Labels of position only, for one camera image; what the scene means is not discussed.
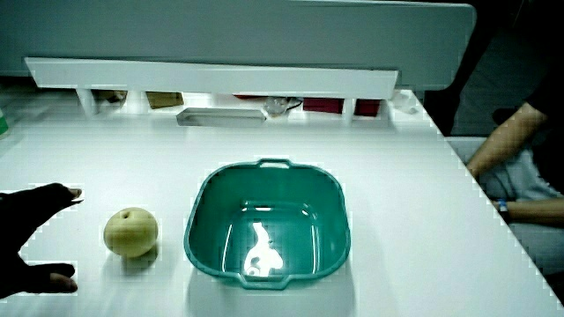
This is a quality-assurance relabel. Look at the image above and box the person's right hand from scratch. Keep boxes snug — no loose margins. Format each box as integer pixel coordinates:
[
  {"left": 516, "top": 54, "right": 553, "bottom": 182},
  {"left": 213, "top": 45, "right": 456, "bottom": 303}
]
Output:
[{"left": 0, "top": 182, "right": 84, "bottom": 300}]

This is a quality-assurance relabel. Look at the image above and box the yellow-green pear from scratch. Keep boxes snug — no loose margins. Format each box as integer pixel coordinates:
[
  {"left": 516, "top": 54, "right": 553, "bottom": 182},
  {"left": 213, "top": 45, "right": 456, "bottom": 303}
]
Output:
[{"left": 103, "top": 206, "right": 160, "bottom": 259}]

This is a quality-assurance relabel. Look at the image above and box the another person's forearm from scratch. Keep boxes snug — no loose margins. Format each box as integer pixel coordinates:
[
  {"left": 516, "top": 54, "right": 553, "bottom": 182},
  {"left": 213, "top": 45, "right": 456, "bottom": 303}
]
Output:
[
  {"left": 465, "top": 101, "right": 550, "bottom": 180},
  {"left": 493, "top": 197, "right": 564, "bottom": 228}
]

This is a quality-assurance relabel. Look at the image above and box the white desk shelf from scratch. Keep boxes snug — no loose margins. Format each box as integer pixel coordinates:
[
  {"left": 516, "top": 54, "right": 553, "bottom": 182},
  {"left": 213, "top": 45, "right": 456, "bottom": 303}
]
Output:
[{"left": 24, "top": 56, "right": 400, "bottom": 129}]

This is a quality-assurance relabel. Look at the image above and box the white desk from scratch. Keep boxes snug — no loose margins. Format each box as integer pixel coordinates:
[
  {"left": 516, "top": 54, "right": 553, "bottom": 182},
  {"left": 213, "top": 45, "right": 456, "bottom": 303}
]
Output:
[{"left": 0, "top": 87, "right": 564, "bottom": 317}]

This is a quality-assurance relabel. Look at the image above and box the brown cardboard box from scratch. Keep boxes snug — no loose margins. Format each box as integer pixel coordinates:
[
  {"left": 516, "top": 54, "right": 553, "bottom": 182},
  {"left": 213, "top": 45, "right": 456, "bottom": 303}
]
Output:
[{"left": 145, "top": 91, "right": 185, "bottom": 110}]

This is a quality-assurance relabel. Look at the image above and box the green plastic basin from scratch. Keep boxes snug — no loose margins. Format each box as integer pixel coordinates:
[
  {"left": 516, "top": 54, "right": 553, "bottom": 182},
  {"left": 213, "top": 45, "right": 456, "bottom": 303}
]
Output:
[{"left": 183, "top": 157, "right": 353, "bottom": 291}]

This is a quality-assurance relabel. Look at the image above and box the white flat tray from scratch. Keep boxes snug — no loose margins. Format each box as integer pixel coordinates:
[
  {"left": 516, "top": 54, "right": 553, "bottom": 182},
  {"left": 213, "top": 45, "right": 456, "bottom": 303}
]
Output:
[{"left": 175, "top": 107, "right": 269, "bottom": 129}]

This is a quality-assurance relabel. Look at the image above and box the grey partition panel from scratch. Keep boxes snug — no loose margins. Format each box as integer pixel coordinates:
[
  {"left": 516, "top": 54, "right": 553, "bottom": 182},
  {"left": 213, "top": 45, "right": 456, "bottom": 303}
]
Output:
[{"left": 0, "top": 0, "right": 478, "bottom": 92}]

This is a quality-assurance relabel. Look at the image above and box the clear plastic object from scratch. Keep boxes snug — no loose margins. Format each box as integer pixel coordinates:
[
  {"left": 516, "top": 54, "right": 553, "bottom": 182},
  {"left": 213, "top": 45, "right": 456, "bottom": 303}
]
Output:
[{"left": 263, "top": 96, "right": 290, "bottom": 118}]

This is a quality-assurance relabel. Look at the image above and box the dark red box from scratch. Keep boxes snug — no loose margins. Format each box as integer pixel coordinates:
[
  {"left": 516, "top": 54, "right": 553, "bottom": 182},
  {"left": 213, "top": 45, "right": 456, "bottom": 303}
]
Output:
[
  {"left": 302, "top": 97, "right": 345, "bottom": 114},
  {"left": 354, "top": 99, "right": 382, "bottom": 118}
]

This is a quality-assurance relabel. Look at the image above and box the clear plastic wrap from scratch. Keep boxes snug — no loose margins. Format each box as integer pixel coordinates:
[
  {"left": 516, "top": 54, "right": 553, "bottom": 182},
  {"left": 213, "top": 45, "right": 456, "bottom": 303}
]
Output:
[{"left": 391, "top": 90, "right": 419, "bottom": 115}]

